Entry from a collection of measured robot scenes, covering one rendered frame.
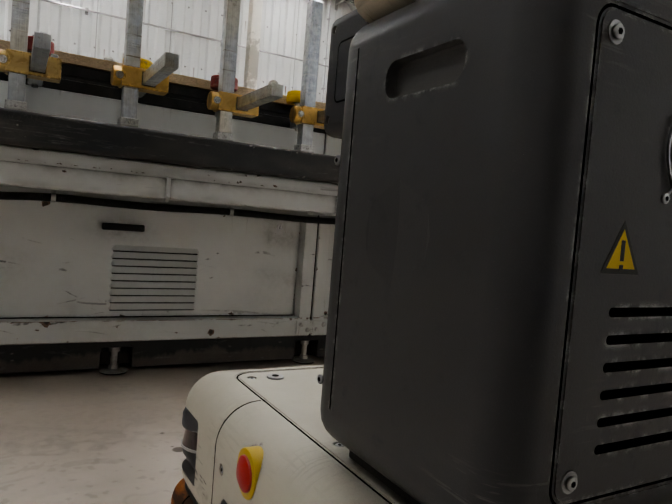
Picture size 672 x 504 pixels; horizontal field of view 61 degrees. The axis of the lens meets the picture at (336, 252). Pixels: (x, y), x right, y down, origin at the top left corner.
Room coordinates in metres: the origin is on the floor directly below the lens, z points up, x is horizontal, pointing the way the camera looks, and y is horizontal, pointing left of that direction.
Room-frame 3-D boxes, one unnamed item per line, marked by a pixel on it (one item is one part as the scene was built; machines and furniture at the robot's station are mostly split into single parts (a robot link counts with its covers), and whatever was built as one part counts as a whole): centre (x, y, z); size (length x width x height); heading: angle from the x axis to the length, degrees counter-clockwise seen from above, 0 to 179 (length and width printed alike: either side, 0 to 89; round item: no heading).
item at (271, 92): (1.58, 0.28, 0.80); 0.43 x 0.03 x 0.04; 30
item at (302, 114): (1.73, 0.10, 0.81); 0.14 x 0.06 x 0.05; 120
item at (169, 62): (1.45, 0.49, 0.82); 0.43 x 0.03 x 0.04; 30
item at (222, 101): (1.61, 0.32, 0.81); 0.14 x 0.06 x 0.05; 120
